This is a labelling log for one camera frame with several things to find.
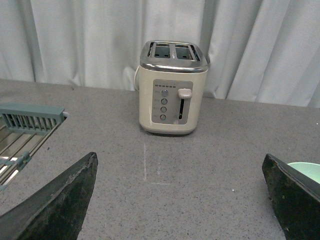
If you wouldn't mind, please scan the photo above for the teal metal dish rack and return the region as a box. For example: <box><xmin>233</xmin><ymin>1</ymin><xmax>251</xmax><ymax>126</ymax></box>
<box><xmin>0</xmin><ymin>102</ymin><xmax>68</xmax><ymax>192</ymax></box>

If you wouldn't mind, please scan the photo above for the green bowl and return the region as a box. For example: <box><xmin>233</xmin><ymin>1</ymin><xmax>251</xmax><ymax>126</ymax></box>
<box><xmin>288</xmin><ymin>162</ymin><xmax>320</xmax><ymax>184</ymax></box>

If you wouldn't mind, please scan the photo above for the white curtain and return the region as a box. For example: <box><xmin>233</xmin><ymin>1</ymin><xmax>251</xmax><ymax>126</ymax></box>
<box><xmin>0</xmin><ymin>0</ymin><xmax>320</xmax><ymax>108</ymax></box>

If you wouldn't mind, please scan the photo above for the white toaster power cable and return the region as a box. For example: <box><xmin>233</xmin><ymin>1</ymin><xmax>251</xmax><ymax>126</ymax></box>
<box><xmin>133</xmin><ymin>66</ymin><xmax>141</xmax><ymax>92</ymax></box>

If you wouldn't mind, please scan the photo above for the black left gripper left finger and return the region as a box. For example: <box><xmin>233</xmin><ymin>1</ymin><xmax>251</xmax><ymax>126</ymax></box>
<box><xmin>0</xmin><ymin>152</ymin><xmax>98</xmax><ymax>240</ymax></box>

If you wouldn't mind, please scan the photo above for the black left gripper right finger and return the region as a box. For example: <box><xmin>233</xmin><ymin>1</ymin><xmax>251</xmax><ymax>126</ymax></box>
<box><xmin>262</xmin><ymin>153</ymin><xmax>320</xmax><ymax>240</ymax></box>

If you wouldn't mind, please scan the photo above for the cream two-slot toaster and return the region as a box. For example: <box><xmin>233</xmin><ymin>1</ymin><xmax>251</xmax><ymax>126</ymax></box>
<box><xmin>134</xmin><ymin>40</ymin><xmax>208</xmax><ymax>135</ymax></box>

